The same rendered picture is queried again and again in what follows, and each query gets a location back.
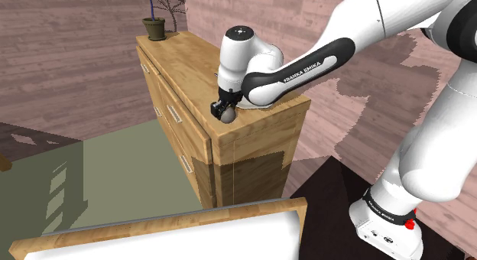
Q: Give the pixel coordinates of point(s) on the white flat plate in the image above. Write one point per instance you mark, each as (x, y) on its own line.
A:
(257, 107)

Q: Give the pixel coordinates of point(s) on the wooden bed with white mattress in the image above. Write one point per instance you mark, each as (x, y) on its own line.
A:
(167, 240)

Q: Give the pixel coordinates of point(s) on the olive green rug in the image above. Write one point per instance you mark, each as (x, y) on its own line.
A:
(123, 169)

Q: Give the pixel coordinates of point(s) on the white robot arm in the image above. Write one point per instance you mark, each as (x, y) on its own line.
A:
(428, 155)

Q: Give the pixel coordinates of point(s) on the wooden chest of drawers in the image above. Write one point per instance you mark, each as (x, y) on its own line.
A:
(186, 76)

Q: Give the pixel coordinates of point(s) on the potted plant in dark pot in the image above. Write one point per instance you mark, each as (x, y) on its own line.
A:
(154, 28)

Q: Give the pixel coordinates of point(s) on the grey round ball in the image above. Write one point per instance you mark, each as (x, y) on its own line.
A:
(229, 115)

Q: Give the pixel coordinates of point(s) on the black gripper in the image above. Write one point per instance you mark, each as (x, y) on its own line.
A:
(232, 97)

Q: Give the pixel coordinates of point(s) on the dark robot stand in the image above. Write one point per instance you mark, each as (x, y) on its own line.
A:
(328, 214)

